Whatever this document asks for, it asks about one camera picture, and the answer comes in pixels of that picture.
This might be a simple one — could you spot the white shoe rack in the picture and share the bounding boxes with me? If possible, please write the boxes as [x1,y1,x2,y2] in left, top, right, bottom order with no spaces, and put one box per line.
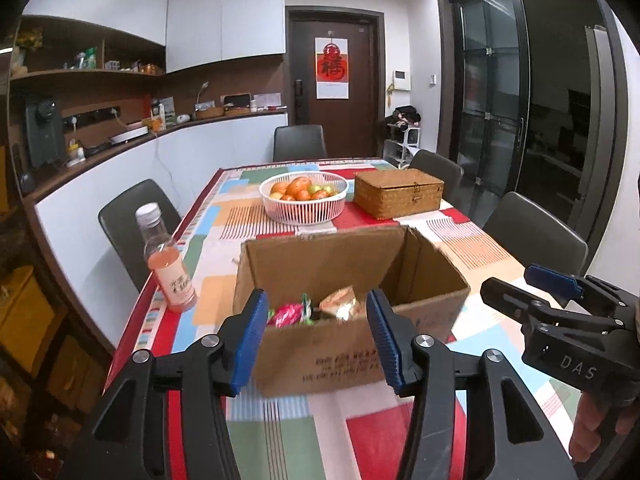
[382,127,421,168]

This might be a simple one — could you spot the white wall cabinets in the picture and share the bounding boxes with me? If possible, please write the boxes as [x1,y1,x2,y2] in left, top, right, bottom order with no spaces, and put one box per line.
[22,0,286,73]

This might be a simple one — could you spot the black wall socket strip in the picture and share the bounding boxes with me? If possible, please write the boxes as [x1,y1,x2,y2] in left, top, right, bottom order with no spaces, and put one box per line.
[62,105,121,128]

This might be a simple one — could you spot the black framed glass door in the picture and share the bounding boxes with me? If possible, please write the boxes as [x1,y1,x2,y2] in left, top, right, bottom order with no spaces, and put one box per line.
[437,0,628,241]

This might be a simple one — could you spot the black countertop appliance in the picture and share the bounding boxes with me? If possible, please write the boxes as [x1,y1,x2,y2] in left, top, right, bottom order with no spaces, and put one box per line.
[25,97,67,168]

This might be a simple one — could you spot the white flat countertop appliance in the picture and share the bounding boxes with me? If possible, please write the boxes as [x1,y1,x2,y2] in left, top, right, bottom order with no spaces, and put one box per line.
[110,126,149,144]

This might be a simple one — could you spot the cardboard box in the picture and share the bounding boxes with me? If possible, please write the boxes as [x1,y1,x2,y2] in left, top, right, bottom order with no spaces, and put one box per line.
[232,225,472,398]

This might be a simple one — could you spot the gold snack packet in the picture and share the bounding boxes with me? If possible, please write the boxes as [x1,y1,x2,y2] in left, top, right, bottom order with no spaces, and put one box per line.
[319,286,366,322]

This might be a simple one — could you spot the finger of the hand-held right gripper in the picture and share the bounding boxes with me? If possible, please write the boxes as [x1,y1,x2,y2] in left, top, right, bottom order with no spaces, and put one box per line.
[523,263,627,307]
[480,277,549,324]

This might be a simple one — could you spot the colourful patchwork tablecloth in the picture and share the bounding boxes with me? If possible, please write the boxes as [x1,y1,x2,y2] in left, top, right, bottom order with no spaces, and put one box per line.
[102,158,586,480]

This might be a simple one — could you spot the dark brown door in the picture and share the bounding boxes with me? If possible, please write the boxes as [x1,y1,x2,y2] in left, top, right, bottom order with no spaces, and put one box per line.
[286,6,386,161]

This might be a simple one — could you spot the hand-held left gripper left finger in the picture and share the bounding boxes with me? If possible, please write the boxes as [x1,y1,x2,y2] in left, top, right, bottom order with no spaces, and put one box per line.
[60,287,271,480]

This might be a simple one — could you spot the pink snack packet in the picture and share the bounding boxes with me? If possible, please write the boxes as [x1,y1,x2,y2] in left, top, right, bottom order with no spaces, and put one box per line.
[267,304,306,327]

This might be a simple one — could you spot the pink drink bottle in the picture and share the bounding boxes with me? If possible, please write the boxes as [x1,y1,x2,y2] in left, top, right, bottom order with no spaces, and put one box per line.
[135,202,198,313]

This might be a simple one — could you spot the white power cable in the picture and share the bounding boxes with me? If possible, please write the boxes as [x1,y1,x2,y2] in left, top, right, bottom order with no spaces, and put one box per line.
[114,109,177,196]

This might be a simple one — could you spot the pile of orange green fruit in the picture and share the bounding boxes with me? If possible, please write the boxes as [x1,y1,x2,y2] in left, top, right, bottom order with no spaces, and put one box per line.
[270,176,333,202]

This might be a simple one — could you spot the dark grey dining chair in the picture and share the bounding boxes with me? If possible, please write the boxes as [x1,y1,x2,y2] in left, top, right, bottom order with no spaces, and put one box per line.
[407,149,464,216]
[98,179,182,293]
[482,191,589,278]
[273,124,328,163]

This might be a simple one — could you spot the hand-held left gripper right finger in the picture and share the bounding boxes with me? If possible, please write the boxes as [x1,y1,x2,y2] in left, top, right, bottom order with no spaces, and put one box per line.
[366,288,576,480]

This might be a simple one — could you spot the red and white door poster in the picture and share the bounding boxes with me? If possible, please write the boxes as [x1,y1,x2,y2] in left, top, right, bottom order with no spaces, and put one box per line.
[315,37,350,99]

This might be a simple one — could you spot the white plastic fruit basket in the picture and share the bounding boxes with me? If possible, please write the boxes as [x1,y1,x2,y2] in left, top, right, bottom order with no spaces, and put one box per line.
[259,171,349,226]

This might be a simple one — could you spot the person's right hand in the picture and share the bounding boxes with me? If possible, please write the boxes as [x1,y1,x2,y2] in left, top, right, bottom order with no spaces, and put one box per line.
[569,391,640,457]

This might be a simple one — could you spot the woven rattan lidded box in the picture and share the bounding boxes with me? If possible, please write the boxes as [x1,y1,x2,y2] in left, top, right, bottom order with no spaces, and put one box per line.
[353,168,445,221]

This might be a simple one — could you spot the yellow storage bin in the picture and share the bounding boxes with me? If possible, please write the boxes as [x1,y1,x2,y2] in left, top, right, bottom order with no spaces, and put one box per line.
[0,267,53,376]
[47,335,106,411]

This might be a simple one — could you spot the black bag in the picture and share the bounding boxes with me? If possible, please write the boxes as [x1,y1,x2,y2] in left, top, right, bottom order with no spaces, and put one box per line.
[386,106,422,128]

